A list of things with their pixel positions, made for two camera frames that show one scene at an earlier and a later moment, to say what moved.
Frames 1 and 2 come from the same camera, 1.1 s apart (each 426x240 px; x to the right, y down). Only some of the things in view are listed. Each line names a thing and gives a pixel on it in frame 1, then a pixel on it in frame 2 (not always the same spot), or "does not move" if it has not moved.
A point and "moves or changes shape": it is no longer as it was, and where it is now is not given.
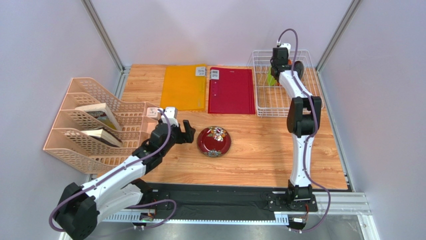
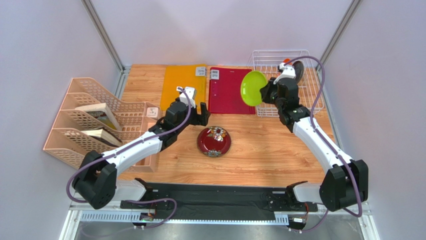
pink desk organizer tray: x=150 y=119 does not move
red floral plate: x=214 y=141 does not move
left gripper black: x=186 y=137 -> x=200 y=119
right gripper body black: x=275 y=66 -> x=270 y=94
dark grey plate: x=298 y=66 does not move
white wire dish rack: x=271 y=99 does not move
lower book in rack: x=104 y=135 does not move
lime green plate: x=271 y=80 moves or changes shape
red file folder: x=231 y=91 does not move
